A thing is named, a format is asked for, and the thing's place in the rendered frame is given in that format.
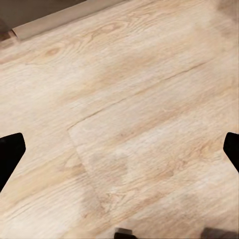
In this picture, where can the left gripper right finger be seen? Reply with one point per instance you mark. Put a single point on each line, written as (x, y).
(231, 148)

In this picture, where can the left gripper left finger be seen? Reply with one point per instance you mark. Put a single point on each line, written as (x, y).
(12, 149)

